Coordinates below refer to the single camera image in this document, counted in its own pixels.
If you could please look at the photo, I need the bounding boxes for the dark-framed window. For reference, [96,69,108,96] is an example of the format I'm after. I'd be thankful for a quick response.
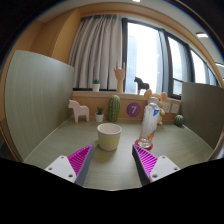
[121,18,223,100]

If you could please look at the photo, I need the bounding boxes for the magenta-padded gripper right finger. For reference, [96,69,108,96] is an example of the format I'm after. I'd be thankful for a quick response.
[131,144,181,187]

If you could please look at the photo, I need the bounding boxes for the small round green cactus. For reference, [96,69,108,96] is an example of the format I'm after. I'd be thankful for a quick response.
[174,114,185,127]

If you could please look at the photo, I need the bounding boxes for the white wall socket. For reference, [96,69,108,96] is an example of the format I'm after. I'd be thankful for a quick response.
[170,103,181,115]
[161,101,172,114]

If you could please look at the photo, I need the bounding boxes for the pink horse figurine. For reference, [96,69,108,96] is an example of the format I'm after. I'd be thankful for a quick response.
[67,99,91,124]

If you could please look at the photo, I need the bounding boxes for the beige mouse plush toy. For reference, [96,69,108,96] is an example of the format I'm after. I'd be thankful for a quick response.
[143,88,169,126]

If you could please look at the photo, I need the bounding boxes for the wooden hand figure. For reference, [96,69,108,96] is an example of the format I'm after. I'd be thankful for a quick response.
[113,59,127,94]

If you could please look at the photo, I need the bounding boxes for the round purple number sign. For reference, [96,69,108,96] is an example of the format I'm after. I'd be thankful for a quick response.
[126,102,142,118]

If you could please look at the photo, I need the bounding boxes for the small plant in white pot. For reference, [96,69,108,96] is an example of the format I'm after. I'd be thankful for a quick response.
[91,78,101,93]
[94,105,105,123]

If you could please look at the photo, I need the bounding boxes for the pale yellow paper cup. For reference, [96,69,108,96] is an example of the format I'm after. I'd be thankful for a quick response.
[96,122,123,152]

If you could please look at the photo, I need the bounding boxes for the tall green cactus decoration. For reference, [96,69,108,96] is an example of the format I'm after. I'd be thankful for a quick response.
[107,94,122,123]

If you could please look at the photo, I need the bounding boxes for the grey curtain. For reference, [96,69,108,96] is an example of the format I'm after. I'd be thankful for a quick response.
[68,14,124,91]

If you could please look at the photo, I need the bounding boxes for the grey-green desk partition panel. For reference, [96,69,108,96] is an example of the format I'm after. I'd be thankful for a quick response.
[3,49,75,163]
[179,81,224,150]

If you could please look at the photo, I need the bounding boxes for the flat round red coaster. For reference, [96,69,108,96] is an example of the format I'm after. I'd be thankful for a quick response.
[134,139,154,151]

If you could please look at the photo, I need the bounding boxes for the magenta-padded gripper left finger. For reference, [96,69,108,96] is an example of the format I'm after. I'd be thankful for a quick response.
[45,144,96,188]

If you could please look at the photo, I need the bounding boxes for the ceiling lights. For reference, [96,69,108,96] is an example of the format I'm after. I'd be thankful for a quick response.
[132,0,224,68]

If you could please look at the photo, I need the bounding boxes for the black horse figurine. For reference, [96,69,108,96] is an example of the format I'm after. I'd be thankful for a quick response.
[133,76,150,95]

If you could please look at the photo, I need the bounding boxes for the clear plastic water bottle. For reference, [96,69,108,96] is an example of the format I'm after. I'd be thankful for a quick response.
[137,97,161,150]

